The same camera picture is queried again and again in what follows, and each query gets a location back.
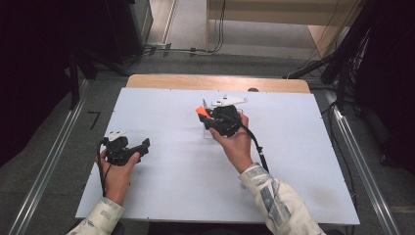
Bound left hand-held gripper cable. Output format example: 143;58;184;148
97;139;114;198

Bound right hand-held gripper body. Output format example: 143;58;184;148
208;95;248;138

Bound orange highlighter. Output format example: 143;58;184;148
195;106;213;119

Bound right hand-held gripper cable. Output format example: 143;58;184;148
228;112;270;173

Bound black metal stand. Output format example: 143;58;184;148
67;48;130;111

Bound hand-held gripper cable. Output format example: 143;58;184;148
228;112;270;173
97;139;114;198

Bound floor cable with plugs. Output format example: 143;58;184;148
143;42;209;57

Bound person's right hand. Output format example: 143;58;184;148
208;112;254;174

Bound metal floor rail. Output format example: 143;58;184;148
324;89;402;235
8;79;91;235

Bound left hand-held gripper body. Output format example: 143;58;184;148
103;130;140;166

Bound light wooden furniture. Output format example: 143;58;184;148
205;0;363;53

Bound hanging black cables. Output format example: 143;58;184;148
209;0;228;54

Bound wooden table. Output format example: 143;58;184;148
125;73;311;94

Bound clear plastic organizer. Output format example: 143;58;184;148
202;99;245;140

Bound black stand with cables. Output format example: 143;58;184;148
283;0;373;116

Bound white table board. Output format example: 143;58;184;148
75;87;361;225

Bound black floor cable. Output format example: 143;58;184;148
321;101;358;210

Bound person's left hand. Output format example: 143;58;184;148
96;150;141;207

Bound grey cabinet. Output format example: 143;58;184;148
128;0;155;47

